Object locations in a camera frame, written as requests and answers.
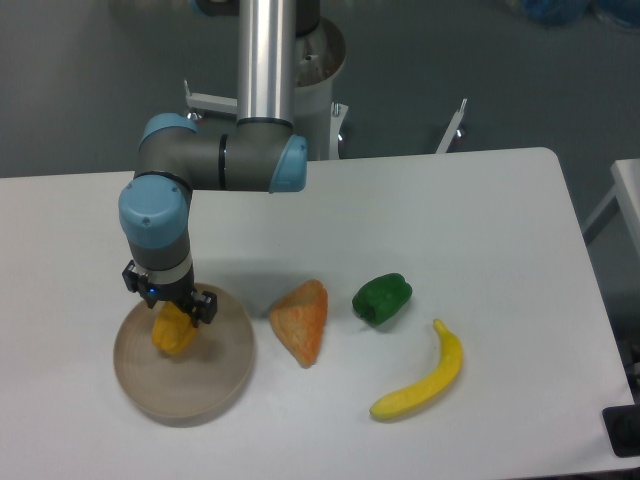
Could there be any green toy bell pepper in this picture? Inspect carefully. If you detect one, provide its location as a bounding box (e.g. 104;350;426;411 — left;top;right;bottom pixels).
352;273;413;325

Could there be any orange triangular pastry toy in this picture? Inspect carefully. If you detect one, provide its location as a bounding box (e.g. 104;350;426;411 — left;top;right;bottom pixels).
269;279;328;368

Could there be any beige round plate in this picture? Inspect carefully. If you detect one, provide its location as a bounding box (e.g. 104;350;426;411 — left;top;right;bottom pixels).
113;283;256;425

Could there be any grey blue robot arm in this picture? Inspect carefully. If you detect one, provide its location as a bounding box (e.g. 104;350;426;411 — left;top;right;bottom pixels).
118;1;308;327

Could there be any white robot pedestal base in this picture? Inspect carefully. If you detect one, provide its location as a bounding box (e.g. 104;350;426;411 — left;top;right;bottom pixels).
184;17;467;160

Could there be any yellow toy banana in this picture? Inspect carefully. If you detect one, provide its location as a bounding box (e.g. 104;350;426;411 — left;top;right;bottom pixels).
369;319;464;421

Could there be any yellow toy bell pepper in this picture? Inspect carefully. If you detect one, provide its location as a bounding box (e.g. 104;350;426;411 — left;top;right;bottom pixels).
151;302;198;355

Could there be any white side table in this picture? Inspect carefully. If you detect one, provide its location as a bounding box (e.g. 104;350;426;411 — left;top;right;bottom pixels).
581;158;639;249

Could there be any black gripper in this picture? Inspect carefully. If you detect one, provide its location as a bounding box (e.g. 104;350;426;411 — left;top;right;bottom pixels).
122;260;218;327

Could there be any black device at edge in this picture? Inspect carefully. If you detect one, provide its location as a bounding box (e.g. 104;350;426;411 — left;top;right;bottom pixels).
602;404;639;458

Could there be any blue plastic bag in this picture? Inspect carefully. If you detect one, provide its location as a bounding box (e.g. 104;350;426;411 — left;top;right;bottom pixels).
509;0;639;33

